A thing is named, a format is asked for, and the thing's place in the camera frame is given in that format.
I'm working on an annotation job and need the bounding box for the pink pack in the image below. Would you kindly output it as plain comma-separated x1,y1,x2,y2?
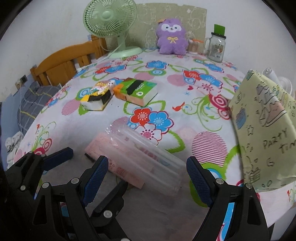
85,124,185,196

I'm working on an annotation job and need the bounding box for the yellow cartoon storage box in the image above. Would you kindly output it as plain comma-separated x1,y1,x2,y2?
229,69,295,192

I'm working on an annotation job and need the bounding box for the cartoon print tissue pack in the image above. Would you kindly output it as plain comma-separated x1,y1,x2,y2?
80,80,116,111

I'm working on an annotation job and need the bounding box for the green orange tissue pack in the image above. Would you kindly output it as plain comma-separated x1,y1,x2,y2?
113,78,158,107

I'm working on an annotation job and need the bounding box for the crumpled white cloth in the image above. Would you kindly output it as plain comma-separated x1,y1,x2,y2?
4,131,23,169

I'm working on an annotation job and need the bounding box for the grey plaid pillow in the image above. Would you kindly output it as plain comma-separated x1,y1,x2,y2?
17,81,61,135

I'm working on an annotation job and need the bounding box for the white standing fan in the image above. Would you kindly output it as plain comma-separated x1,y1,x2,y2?
262,67,295,98

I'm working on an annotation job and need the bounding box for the glass jar with green lid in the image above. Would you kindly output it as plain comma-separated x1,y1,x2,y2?
204,24,226,63

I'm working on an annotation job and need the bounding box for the toothpick jar with orange lid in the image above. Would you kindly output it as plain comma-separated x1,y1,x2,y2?
188,39,204,54

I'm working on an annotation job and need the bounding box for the purple plush toy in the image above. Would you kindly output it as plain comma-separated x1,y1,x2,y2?
156,18,189,56

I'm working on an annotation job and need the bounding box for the green desk fan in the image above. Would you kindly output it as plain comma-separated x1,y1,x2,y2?
83,0,142,58

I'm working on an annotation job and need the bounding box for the wall power socket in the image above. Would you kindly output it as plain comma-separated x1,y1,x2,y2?
20,75,28,85

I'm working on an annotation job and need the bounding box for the white fan power cable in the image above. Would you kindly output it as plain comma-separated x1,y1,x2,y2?
76,29,130,71

